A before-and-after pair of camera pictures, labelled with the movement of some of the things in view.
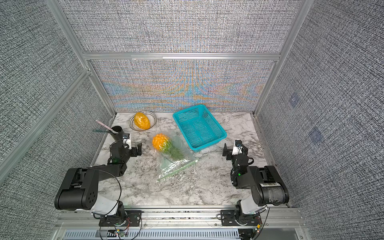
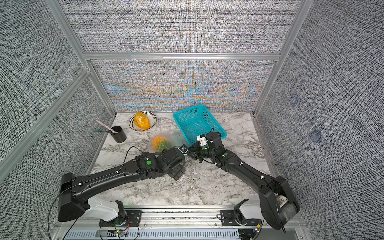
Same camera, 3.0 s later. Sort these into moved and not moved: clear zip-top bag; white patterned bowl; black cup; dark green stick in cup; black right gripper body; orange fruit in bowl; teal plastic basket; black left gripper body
Moved: black left gripper body; black right gripper body; clear zip-top bag
Not moved: dark green stick in cup; orange fruit in bowl; black cup; teal plastic basket; white patterned bowl
